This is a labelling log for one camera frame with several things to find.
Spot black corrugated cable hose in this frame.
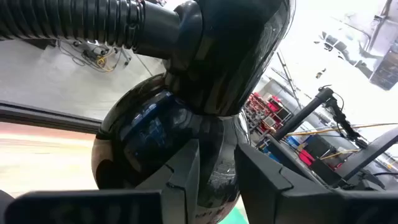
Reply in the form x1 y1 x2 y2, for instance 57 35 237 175
0 0 146 50

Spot dark shelving unit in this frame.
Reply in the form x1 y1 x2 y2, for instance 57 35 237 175
369 40 398 91

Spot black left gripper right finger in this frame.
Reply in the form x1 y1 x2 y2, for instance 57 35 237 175
234 142 398 224

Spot tangled floor cables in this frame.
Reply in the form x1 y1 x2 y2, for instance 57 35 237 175
57 39 131 74

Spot yellow cable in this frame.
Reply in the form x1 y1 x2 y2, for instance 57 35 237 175
285 123 398 161

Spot red box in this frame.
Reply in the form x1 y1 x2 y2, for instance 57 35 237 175
298 149 317 167

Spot red storage bin rack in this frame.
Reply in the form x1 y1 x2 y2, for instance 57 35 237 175
244 92 293 135

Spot blue box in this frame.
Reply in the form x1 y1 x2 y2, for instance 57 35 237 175
285 136 301 149

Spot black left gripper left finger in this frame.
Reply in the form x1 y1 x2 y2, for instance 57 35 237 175
4 139 200 224

